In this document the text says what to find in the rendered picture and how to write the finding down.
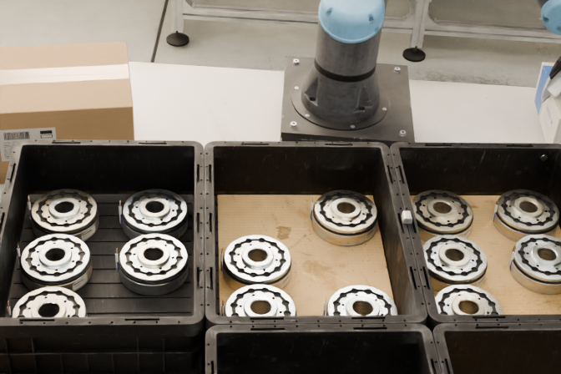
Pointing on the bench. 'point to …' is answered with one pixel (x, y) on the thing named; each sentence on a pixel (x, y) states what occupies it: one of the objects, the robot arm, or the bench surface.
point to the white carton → (550, 128)
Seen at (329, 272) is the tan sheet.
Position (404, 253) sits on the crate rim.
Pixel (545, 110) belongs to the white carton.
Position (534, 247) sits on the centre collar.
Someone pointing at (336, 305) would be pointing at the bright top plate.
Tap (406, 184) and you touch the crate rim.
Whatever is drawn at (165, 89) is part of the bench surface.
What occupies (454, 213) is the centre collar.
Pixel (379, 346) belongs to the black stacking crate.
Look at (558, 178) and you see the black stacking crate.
